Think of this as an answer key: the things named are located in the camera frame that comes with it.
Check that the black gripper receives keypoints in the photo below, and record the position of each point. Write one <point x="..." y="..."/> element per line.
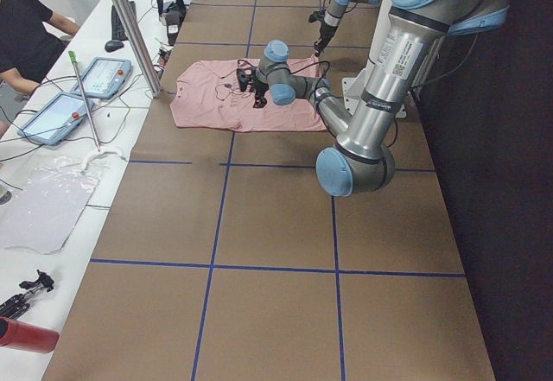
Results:
<point x="259" y="90"/>
<point x="322" y="34"/>

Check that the pink Snoopy t-shirt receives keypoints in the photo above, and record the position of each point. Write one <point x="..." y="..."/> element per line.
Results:
<point x="207" y="95"/>

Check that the white clothes hanger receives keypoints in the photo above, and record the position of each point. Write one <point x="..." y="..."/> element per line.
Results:
<point x="97" y="153"/>

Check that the black power adapter box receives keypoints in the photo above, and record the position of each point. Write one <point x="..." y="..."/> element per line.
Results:
<point x="173" y="19"/>

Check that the far blue teach pendant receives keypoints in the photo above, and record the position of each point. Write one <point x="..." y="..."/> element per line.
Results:
<point x="104" y="77"/>

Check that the blue teach pendant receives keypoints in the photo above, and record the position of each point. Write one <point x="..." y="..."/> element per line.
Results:
<point x="104" y="77"/>
<point x="56" y="120"/>

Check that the black keyboard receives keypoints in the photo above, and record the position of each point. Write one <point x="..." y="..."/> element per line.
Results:
<point x="117" y="26"/>

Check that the black computer mouse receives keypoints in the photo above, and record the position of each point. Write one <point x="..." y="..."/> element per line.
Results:
<point x="113" y="45"/>

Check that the metal rod with green tip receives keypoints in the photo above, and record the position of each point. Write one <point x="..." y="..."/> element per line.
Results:
<point x="82" y="92"/>

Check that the near blue teach pendant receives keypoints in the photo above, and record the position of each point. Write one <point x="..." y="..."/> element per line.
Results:
<point x="56" y="120"/>

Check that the person in black shirt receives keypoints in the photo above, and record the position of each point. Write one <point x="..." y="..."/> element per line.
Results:
<point x="28" y="50"/>

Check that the clear plastic bag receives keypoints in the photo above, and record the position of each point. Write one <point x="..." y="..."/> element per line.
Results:
<point x="41" y="216"/>

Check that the black small tripod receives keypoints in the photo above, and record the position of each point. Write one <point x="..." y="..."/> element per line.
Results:
<point x="18" y="304"/>

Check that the red cylinder bottle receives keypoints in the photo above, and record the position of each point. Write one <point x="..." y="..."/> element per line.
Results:
<point x="26" y="337"/>

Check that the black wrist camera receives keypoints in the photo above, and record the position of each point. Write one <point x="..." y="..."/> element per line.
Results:
<point x="317" y="16"/>
<point x="245" y="79"/>

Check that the white pedestal column with base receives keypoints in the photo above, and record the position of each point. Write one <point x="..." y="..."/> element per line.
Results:
<point x="367" y="83"/>

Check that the aluminium frame post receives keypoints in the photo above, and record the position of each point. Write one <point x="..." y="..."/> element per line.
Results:
<point x="138" y="46"/>

